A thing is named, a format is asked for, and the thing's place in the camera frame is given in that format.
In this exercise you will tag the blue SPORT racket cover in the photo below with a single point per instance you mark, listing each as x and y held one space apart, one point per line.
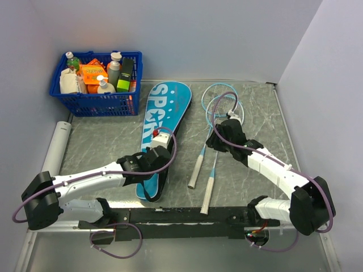
166 106

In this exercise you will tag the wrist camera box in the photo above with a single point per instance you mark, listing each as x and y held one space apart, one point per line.
160 139
233 116

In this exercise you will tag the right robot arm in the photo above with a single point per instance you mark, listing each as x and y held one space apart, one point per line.
309 205

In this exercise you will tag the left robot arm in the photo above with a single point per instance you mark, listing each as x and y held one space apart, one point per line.
48 198

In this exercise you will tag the green bottle white cap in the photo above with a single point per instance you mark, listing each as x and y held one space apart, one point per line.
72 61

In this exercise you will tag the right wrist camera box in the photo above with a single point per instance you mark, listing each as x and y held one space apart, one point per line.
233 116

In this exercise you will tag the blue racket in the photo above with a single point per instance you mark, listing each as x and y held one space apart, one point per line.
213 91
218 113

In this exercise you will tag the orange snack box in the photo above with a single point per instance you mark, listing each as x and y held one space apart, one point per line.
90 73

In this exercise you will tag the black and green box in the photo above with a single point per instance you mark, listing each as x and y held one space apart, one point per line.
123 82

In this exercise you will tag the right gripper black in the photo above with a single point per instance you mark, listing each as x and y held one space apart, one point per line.
212 142

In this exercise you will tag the orange round item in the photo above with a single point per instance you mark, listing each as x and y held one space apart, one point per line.
92 88

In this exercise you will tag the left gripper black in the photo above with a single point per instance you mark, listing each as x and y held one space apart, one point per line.
147 149

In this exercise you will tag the grey bottle white pump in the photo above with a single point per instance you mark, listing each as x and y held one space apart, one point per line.
113 68

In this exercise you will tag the blue plastic shopping basket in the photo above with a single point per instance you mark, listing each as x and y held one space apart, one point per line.
99 105

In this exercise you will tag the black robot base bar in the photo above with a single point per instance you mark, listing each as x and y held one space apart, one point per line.
182 222

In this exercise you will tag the beige cloth bag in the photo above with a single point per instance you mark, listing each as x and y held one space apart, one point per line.
71 82

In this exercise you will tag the small white pump bottle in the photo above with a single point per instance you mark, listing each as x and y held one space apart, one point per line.
104 87

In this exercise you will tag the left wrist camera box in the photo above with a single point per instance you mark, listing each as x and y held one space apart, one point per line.
160 139

